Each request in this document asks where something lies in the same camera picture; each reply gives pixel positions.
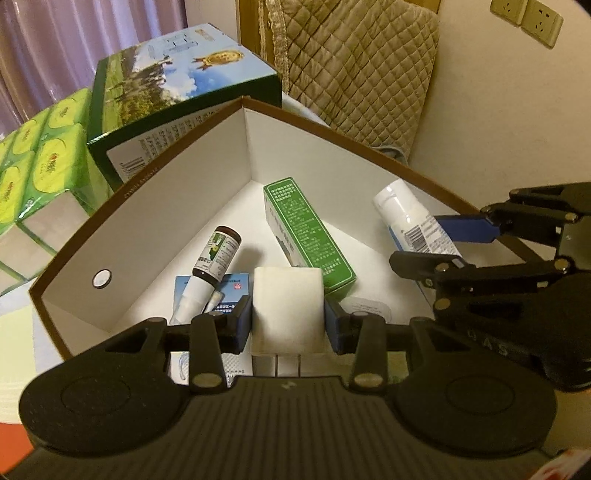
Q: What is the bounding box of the white ribbed charger block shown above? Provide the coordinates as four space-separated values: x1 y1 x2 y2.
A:
250 267 325 377

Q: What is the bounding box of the blue white medicine box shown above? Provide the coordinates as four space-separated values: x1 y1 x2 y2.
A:
169 273 252 385

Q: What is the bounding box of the beige quilted chair cover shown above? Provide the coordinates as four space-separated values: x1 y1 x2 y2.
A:
257 1 440 163

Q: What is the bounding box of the double wall socket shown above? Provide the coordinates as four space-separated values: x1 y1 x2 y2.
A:
490 0 564 49

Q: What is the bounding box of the red table mat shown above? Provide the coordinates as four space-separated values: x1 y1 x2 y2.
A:
0 423 33 473

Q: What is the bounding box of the green white medicine box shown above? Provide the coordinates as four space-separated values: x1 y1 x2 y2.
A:
263 177 356 300

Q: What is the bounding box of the clear plastic blister case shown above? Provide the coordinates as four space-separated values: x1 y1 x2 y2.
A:
339 296 392 323

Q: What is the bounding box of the brown cardboard box white inside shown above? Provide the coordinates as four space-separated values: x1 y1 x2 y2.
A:
28 95 541 384

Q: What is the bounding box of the green milk carton box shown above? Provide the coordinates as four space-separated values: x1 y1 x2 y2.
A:
87 23 283 190

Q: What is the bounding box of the checkered pastel tablecloth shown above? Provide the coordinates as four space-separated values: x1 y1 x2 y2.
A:
0 276 70 425

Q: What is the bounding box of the white bottle with barcode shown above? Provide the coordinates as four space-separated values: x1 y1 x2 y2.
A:
373 179 461 256

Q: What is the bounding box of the pink curtain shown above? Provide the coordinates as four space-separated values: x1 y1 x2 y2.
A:
1 1 187 137

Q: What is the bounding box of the brown spray bottle white cap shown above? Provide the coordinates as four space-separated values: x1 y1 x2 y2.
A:
169 225 242 326

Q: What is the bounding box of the green tissue pack bundle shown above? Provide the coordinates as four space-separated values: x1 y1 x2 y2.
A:
0 87 115 298

